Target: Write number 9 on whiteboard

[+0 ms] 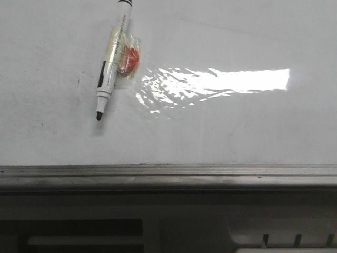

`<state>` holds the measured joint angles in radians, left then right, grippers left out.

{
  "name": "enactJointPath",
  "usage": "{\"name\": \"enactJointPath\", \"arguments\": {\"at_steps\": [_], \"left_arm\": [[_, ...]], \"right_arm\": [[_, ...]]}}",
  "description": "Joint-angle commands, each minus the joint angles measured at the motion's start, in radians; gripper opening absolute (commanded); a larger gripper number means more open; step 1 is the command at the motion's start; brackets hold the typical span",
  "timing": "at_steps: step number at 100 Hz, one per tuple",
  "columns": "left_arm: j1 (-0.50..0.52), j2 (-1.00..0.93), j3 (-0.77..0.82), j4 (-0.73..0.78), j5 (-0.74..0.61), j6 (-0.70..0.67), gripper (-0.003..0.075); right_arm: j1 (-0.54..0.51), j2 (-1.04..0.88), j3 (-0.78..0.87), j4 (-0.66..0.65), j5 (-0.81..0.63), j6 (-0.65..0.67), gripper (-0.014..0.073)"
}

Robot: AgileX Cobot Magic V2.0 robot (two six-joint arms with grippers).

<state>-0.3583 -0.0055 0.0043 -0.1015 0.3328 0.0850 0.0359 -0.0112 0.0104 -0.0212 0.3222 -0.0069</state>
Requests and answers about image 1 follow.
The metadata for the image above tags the white black whiteboard marker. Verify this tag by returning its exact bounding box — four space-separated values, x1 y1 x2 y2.
96 1 133 121

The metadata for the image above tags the red magnet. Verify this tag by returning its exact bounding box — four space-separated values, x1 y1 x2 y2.
104 26 141 79

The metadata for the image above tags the white whiteboard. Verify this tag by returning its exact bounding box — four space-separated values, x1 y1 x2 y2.
1 1 336 166

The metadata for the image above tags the white plastic housing below board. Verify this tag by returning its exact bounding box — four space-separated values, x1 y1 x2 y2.
1 191 336 252

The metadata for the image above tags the metal whiteboard tray rail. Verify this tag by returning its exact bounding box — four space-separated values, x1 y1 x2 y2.
1 164 336 193

